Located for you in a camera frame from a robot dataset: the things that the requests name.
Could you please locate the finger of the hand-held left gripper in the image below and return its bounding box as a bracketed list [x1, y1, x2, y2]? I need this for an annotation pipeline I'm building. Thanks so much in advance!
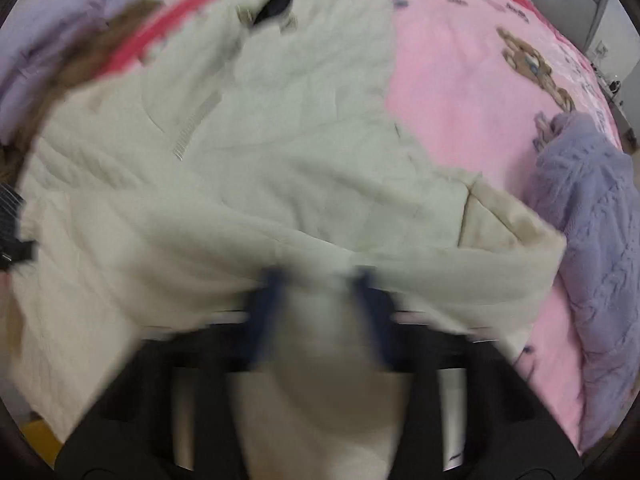
[0, 182, 40, 273]

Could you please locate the cream quilted jacket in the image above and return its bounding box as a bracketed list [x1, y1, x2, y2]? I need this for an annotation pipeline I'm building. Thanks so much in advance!
[10, 0, 568, 443]

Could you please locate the purple knit sweater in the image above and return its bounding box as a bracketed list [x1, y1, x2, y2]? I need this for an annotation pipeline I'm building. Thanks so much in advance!
[527, 112, 638, 453]

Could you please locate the lilac fleece garment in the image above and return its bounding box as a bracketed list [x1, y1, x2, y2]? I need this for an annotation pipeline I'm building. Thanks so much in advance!
[0, 0, 146, 143]

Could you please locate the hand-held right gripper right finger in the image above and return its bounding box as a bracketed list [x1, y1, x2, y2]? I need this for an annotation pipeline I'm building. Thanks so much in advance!
[350, 265, 587, 480]

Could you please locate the khaki padded jacket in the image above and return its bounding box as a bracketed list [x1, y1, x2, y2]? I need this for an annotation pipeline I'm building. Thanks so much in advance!
[0, 0, 168, 181]

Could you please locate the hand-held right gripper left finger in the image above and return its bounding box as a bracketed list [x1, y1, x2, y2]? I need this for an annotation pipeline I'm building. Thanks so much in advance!
[54, 266, 287, 480]

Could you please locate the pink printed blanket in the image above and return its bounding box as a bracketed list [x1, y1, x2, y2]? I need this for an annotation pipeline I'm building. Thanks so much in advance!
[97, 0, 626, 453]

